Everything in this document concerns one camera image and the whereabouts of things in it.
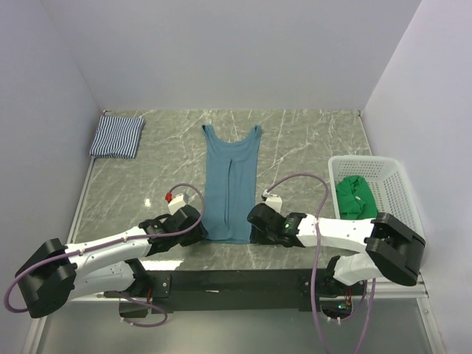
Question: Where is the teal blue tank top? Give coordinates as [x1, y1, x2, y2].
[202, 125, 262, 244]

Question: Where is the blue white striped tank top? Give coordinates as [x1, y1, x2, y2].
[89, 115, 145, 159]

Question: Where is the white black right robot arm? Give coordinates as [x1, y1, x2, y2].
[247, 203, 426, 297]

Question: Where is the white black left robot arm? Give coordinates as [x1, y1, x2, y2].
[15, 205, 207, 319]

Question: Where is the green tank top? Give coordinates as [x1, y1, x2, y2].
[336, 176, 378, 221]

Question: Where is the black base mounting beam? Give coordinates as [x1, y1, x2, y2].
[103, 268, 369, 320]

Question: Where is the white plastic laundry basket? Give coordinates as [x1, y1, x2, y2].
[319, 155, 424, 253]

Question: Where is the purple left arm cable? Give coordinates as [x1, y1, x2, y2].
[3, 183, 207, 329]

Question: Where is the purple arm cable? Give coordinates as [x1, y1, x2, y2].
[265, 173, 377, 354]
[3, 183, 207, 329]

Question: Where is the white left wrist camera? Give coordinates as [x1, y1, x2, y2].
[164, 192, 189, 215]

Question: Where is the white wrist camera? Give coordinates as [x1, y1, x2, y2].
[164, 192, 189, 215]
[261, 190, 282, 213]

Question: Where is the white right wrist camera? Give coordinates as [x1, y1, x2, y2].
[261, 190, 282, 213]

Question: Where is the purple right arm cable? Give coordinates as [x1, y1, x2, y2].
[265, 173, 377, 354]

